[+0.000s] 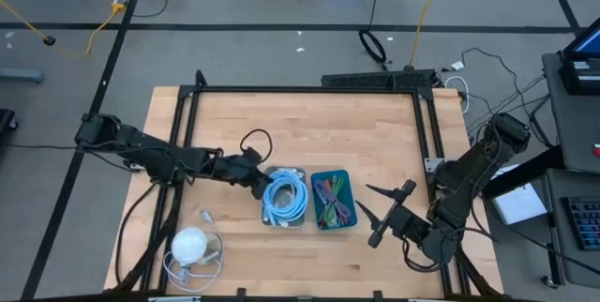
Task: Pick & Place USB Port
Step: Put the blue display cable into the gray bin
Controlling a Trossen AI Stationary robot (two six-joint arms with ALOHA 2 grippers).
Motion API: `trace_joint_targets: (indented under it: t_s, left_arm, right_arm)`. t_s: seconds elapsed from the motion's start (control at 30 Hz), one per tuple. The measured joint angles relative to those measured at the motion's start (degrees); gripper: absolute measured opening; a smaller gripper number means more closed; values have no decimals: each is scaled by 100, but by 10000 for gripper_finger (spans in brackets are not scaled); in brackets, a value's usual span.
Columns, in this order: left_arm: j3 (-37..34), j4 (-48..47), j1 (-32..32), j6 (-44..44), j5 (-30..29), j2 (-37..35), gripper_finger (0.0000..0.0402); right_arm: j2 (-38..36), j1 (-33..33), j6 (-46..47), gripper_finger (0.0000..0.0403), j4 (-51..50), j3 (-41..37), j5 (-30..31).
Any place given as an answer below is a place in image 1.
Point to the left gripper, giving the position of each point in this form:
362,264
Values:
244,168

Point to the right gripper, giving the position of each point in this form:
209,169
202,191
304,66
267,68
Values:
408,224

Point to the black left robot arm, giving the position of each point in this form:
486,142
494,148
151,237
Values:
154,152

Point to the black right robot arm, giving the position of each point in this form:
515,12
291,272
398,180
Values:
469,170

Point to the teal plastic bin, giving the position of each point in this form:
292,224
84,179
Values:
351,213

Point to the grey plastic bin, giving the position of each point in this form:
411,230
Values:
265,220

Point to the clear plastic disc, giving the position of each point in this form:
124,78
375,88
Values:
214,252

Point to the white dome device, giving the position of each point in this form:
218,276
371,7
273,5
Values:
189,246

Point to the black perforated long box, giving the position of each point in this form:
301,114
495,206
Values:
365,80

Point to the white flat box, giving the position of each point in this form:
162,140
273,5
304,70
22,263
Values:
520,206

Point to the grey desk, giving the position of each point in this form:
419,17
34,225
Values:
576,152

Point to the black keyboard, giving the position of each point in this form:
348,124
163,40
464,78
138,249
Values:
583,222

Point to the red button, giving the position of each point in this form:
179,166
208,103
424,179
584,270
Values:
597,150

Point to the black box device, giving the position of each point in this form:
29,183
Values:
576,81

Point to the black round floor disc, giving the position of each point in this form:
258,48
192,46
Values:
49,40

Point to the laptop screen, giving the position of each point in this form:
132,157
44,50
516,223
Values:
588,44

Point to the grey cart leg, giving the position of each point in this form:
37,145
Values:
21,76

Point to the silver mounting bracket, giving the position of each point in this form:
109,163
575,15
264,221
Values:
433,165

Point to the black metal rig frame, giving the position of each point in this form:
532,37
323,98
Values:
304,89

